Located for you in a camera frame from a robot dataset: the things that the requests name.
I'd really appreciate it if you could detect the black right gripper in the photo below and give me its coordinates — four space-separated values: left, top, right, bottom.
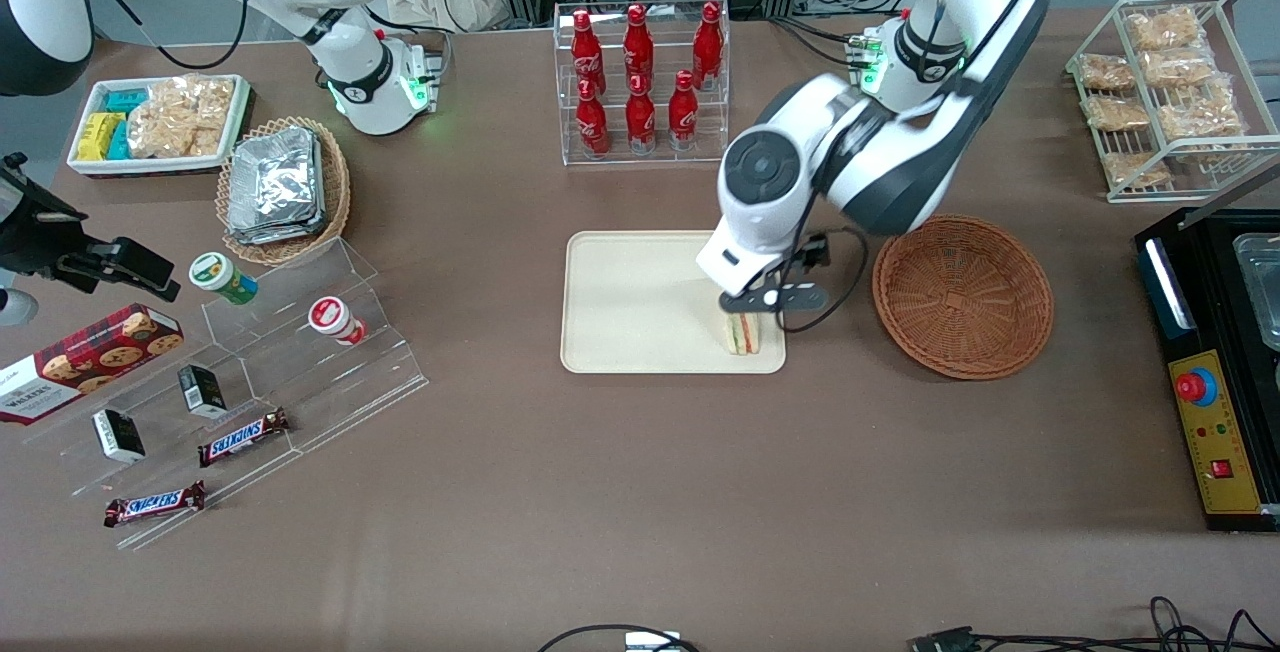
0 154 183 303

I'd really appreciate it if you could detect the triangle sandwich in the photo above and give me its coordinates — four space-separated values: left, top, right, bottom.
723 310 762 357

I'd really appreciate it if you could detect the beige plastic tray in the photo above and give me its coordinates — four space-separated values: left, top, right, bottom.
560 230 788 375

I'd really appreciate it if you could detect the white rectangular snack tray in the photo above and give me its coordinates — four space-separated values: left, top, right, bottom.
66 74 252 178

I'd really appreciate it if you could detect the brown round wicker basket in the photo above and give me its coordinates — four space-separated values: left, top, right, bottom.
872 214 1055 381

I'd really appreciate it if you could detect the light wicker basket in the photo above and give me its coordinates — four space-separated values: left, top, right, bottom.
215 116 353 267

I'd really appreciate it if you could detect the red tartan cookie box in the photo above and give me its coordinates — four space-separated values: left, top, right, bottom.
0 303 187 426

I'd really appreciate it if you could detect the green snack cup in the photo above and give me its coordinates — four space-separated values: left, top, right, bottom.
188 251 260 307

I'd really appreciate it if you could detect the yellow snack pack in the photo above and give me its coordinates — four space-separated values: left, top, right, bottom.
76 112 126 162

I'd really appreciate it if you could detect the small black box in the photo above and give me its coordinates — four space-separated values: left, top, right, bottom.
177 363 229 420
91 407 148 465

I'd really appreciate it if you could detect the clear bag of crackers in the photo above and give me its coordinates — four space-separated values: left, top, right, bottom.
126 74 237 160

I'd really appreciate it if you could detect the silver foil pack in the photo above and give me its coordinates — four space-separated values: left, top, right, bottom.
228 126 325 225
226 202 329 246

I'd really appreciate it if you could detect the clear acrylic bottle rack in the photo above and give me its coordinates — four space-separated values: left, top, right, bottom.
553 0 731 167

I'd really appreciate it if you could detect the red cola bottle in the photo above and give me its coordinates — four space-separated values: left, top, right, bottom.
668 70 699 152
576 78 611 159
692 1 725 91
570 9 606 98
622 3 655 93
626 74 658 155

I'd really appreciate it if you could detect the brown Snickers bar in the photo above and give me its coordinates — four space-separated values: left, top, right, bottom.
196 407 293 469
103 479 208 529

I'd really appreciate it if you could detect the red snack cup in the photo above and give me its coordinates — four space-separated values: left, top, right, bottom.
307 296 369 347

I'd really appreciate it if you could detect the clear acrylic stepped display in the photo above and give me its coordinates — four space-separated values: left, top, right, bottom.
22 237 431 551

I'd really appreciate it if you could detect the black control box yellow panel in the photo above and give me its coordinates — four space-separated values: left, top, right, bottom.
1134 204 1280 534

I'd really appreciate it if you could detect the silver metal pan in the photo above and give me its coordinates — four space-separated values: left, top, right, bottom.
1234 232 1280 353

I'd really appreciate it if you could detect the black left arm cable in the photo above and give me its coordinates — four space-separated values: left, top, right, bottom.
778 0 1067 334

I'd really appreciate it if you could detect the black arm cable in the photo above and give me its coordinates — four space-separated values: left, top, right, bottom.
778 0 1067 334
88 0 253 72

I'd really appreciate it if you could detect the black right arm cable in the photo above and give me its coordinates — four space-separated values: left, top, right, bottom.
88 0 253 72

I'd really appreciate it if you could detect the black looped cable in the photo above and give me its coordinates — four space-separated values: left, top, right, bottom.
536 623 703 652

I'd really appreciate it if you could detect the black cable connector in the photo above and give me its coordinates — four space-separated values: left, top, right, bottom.
909 626 983 652

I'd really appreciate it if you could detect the white wire rack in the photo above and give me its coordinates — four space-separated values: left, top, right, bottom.
1065 0 1280 204

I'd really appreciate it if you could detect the black tangled cable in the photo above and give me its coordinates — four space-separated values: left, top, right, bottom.
975 595 1280 652

